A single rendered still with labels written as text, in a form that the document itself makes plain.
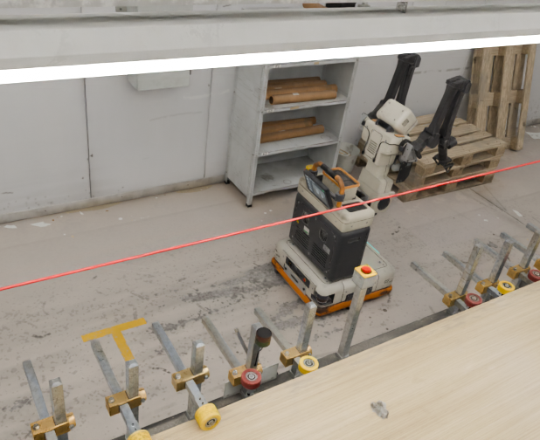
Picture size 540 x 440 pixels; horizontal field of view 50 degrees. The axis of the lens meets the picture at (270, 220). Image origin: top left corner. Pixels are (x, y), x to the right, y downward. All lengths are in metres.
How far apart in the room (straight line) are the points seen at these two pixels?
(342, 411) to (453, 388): 0.51
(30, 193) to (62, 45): 3.72
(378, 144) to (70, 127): 2.22
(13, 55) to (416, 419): 1.92
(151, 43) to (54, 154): 3.56
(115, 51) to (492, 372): 2.14
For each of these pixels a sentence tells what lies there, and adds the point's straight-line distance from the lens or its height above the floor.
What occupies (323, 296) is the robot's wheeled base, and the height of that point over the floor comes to 0.23.
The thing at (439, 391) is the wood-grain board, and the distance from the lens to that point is 2.52.
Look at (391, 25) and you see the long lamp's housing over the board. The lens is 1.33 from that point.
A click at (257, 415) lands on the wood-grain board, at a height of 0.90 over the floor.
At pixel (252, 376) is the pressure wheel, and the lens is 2.34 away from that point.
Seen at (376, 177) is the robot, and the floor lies 0.90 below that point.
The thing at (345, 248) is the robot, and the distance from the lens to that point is 3.68.
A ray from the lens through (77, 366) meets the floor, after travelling 3.60.
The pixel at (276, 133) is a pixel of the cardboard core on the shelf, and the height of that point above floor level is 0.59.
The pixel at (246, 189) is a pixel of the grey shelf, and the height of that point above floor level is 0.16.
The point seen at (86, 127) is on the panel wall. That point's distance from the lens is 4.52.
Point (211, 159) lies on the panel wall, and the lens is 5.08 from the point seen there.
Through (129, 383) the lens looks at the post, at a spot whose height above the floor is 1.05.
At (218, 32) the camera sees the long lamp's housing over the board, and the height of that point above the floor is 2.37.
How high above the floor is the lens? 2.67
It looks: 34 degrees down
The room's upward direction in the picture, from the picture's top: 9 degrees clockwise
